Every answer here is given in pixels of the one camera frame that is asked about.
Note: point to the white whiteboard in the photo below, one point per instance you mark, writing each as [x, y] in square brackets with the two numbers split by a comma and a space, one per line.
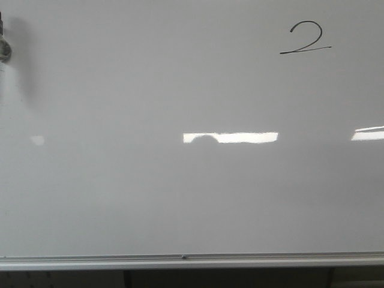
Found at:
[191, 134]

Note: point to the black and white marker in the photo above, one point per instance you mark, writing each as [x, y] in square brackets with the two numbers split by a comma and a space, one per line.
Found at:
[5, 48]

